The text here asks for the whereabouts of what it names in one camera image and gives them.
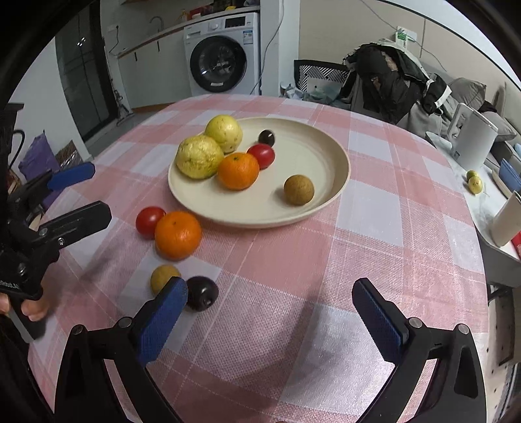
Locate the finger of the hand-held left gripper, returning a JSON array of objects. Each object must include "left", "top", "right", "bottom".
[
  {"left": 8, "top": 163, "right": 96, "bottom": 208},
  {"left": 20, "top": 201, "right": 112, "bottom": 261}
]

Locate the white washing machine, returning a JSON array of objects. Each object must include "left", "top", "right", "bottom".
[{"left": 184, "top": 11, "right": 261, "bottom": 97}]

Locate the red cherry tomato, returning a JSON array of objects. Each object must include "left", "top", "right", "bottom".
[
  {"left": 135, "top": 206, "right": 167, "bottom": 240},
  {"left": 246, "top": 143, "right": 276, "bottom": 170}
]

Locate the beige cup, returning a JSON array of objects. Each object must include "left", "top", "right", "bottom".
[{"left": 489, "top": 191, "right": 521, "bottom": 247}]

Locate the wrinkled yellow guava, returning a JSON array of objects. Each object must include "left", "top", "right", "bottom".
[{"left": 175, "top": 135, "right": 225, "bottom": 180}]

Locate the white kitchen cabinet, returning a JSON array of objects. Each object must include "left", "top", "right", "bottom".
[{"left": 118, "top": 28, "right": 192, "bottom": 110}]

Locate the purple bag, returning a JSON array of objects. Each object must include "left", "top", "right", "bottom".
[{"left": 18, "top": 132, "right": 60, "bottom": 184}]

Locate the thin wall cable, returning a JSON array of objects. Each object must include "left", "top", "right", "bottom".
[{"left": 362, "top": 0, "right": 436, "bottom": 58}]

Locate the white electric kettle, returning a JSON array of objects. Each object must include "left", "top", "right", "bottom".
[{"left": 445, "top": 102, "right": 499, "bottom": 170}]

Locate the pile of dark clothes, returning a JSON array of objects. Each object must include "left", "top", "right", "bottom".
[{"left": 340, "top": 43, "right": 452, "bottom": 127}]

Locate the white side table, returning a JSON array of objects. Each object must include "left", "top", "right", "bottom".
[{"left": 425, "top": 132, "right": 521, "bottom": 285}]

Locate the black patterned chair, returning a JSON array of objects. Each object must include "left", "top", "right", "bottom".
[{"left": 293, "top": 59, "right": 353, "bottom": 102}]

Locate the person's left hand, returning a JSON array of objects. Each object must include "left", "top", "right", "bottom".
[{"left": 0, "top": 291, "right": 50, "bottom": 323}]

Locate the smooth green-yellow guava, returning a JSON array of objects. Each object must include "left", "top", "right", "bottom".
[{"left": 204, "top": 115, "right": 244, "bottom": 154}]

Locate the dark glass door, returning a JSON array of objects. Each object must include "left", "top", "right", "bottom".
[{"left": 55, "top": 16, "right": 112, "bottom": 143}]

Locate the cream round plate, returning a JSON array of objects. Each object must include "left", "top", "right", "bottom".
[{"left": 168, "top": 117, "right": 351, "bottom": 229}]

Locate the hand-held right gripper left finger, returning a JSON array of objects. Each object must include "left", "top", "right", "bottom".
[{"left": 55, "top": 277, "right": 188, "bottom": 423}]

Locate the brown patterned bag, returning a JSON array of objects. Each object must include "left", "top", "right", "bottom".
[{"left": 55, "top": 140, "right": 82, "bottom": 167}]

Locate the pink checked tablecloth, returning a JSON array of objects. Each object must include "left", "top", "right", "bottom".
[{"left": 28, "top": 93, "right": 489, "bottom": 423}]

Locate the brown longan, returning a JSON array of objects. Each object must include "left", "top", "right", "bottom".
[
  {"left": 283, "top": 174, "right": 315, "bottom": 206},
  {"left": 150, "top": 264, "right": 182, "bottom": 296}
]

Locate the orange mandarin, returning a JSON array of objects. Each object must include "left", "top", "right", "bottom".
[
  {"left": 217, "top": 152, "right": 260, "bottom": 191},
  {"left": 154, "top": 211, "right": 203, "bottom": 261}
]

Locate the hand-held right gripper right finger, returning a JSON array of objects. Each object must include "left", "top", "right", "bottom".
[{"left": 353, "top": 279, "right": 487, "bottom": 423}]

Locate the grey pillow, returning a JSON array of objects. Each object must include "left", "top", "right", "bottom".
[{"left": 448, "top": 77, "right": 487, "bottom": 112}]

